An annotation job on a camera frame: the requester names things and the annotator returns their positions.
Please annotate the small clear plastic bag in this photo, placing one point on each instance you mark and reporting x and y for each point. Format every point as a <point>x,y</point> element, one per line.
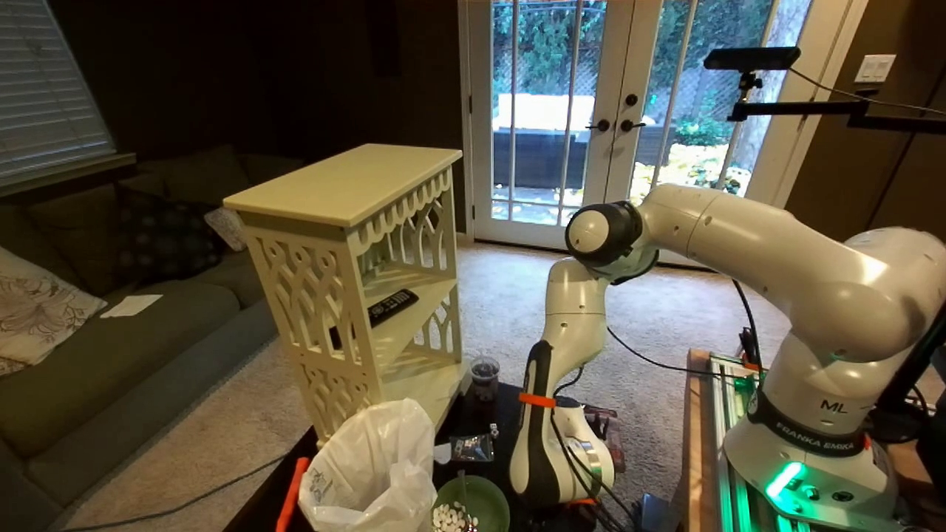
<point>474,450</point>

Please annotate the paper cup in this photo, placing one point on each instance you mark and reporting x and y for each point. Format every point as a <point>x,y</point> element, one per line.
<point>487,380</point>

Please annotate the white plastic jug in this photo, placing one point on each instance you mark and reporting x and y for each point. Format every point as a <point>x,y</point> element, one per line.
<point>373,475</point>

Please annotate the magazine with red cover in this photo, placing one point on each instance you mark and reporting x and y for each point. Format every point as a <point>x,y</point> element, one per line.
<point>604,424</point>

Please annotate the white paper sheet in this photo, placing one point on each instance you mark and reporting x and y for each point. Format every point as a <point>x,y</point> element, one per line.
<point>131,305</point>

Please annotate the green sofa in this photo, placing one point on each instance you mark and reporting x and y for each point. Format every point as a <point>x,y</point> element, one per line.
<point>113,385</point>

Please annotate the black coffee table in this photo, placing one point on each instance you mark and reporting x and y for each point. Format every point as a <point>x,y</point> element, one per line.
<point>462,421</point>

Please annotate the black remote control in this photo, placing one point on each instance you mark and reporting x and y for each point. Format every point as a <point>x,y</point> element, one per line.
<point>392,305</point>

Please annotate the window blinds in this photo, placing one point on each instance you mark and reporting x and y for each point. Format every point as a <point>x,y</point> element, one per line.
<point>49,117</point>

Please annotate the green bowl with pills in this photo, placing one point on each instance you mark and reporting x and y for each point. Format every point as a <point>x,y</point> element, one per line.
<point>471,504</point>

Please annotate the white french doors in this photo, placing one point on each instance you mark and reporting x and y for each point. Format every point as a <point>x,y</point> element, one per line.
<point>580,102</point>

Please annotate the camera on tripod arm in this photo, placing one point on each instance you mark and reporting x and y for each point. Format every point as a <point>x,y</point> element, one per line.
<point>749,64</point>

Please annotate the white ornate shelf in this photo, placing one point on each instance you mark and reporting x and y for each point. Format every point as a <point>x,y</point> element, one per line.
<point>342,234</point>

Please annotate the patterned throw pillow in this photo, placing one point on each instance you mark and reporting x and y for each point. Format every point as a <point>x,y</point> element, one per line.
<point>162,238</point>

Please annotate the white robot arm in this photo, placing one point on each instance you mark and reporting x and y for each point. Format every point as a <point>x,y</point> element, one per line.
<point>858,309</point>

